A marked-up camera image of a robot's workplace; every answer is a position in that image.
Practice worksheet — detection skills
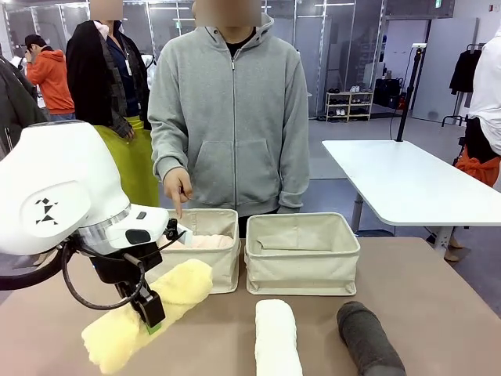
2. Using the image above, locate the yellow towel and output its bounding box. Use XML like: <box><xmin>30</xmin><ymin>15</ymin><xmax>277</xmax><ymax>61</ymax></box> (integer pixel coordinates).
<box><xmin>81</xmin><ymin>258</ymin><xmax>214</xmax><ymax>375</ymax></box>

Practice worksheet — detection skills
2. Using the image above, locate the white side table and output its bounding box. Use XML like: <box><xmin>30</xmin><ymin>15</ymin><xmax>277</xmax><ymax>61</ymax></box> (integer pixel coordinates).
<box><xmin>321</xmin><ymin>139</ymin><xmax>501</xmax><ymax>259</ymax></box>

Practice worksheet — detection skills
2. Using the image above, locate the black suitcase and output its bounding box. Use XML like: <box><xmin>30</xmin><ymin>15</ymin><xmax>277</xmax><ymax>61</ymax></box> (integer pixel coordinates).
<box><xmin>373</xmin><ymin>77</ymin><xmax>405</xmax><ymax>110</ymax></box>

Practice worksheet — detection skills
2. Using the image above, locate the person in orange hoodie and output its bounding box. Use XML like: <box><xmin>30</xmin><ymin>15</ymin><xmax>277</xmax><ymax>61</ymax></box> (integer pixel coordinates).
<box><xmin>23</xmin><ymin>34</ymin><xmax>76</xmax><ymax>122</ymax></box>

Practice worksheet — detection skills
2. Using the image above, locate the figure with yellow skirt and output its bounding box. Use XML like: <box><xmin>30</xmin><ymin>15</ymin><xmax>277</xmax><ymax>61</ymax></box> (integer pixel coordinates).
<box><xmin>65</xmin><ymin>0</ymin><xmax>161</xmax><ymax>209</ymax></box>

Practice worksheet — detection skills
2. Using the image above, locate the wooden shoe rack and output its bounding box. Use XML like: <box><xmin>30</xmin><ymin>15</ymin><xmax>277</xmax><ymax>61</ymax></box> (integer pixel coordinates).
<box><xmin>325</xmin><ymin>90</ymin><xmax>375</xmax><ymax>123</ymax></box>

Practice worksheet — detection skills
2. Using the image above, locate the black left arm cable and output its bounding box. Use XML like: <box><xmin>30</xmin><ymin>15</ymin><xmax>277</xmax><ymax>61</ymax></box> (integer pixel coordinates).
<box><xmin>59</xmin><ymin>237</ymin><xmax>146</xmax><ymax>312</ymax></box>

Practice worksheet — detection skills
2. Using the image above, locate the dark grey towel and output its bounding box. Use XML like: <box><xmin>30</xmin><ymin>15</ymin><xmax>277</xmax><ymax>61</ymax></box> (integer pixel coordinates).
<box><xmin>337</xmin><ymin>301</ymin><xmax>408</xmax><ymax>376</ymax></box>

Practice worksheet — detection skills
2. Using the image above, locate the pink towel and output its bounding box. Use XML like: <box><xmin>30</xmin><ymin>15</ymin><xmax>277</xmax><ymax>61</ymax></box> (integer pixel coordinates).
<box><xmin>163</xmin><ymin>233</ymin><xmax>236</xmax><ymax>251</ymax></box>

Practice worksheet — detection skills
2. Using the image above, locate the person's left forearm grey sleeve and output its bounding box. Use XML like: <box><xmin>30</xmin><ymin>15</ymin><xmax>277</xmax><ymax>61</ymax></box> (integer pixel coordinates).
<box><xmin>278</xmin><ymin>146</ymin><xmax>311</xmax><ymax>215</ymax></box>

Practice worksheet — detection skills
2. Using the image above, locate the person's right hand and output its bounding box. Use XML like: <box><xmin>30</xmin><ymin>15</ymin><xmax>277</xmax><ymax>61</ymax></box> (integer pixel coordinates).
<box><xmin>161</xmin><ymin>165</ymin><xmax>194</xmax><ymax>220</ymax></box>

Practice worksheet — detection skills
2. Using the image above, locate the white rolled towel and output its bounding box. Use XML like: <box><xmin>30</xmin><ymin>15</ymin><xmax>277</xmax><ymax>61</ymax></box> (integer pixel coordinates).
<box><xmin>254</xmin><ymin>298</ymin><xmax>304</xmax><ymax>376</ymax></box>

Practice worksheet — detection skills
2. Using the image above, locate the cream fabric basket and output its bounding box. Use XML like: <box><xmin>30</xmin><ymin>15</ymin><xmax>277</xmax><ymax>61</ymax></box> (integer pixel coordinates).
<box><xmin>243</xmin><ymin>212</ymin><xmax>362</xmax><ymax>297</ymax></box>
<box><xmin>145</xmin><ymin>208</ymin><xmax>241</xmax><ymax>295</ymax></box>

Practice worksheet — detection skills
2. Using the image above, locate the figure in dark green jacket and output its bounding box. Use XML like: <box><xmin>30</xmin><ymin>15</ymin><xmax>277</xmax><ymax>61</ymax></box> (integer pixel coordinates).
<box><xmin>0</xmin><ymin>54</ymin><xmax>51</xmax><ymax>158</ymax></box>

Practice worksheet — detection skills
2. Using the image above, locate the clothes rack with black garment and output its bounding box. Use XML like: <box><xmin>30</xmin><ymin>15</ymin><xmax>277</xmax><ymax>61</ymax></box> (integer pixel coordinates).
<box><xmin>442</xmin><ymin>43</ymin><xmax>487</xmax><ymax>128</ymax></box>

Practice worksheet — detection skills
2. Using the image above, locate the person's right forearm grey sleeve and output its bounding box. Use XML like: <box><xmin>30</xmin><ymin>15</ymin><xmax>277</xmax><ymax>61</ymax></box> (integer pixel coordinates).
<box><xmin>147</xmin><ymin>125</ymin><xmax>189</xmax><ymax>183</ymax></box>

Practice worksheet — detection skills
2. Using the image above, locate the black tripod pole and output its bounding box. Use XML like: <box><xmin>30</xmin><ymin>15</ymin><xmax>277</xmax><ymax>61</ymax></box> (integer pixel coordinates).
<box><xmin>395</xmin><ymin>43</ymin><xmax>428</xmax><ymax>143</ymax></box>

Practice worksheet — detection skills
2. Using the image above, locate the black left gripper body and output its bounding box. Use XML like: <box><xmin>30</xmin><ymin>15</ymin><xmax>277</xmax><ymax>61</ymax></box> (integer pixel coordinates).
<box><xmin>91</xmin><ymin>244</ymin><xmax>164</xmax><ymax>286</ymax></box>

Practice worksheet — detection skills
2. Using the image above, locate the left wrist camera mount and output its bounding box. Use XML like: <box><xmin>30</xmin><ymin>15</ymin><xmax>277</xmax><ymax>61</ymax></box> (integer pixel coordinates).
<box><xmin>163</xmin><ymin>218</ymin><xmax>193</xmax><ymax>248</ymax></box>

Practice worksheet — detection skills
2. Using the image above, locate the person in grey hoodie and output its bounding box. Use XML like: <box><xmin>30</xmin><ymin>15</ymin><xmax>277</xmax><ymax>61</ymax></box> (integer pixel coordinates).
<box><xmin>147</xmin><ymin>0</ymin><xmax>311</xmax><ymax>238</ymax></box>

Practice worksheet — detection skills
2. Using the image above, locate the figure in white jacket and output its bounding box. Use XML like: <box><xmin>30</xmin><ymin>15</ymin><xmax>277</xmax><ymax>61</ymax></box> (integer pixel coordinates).
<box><xmin>452</xmin><ymin>32</ymin><xmax>501</xmax><ymax>189</ymax></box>

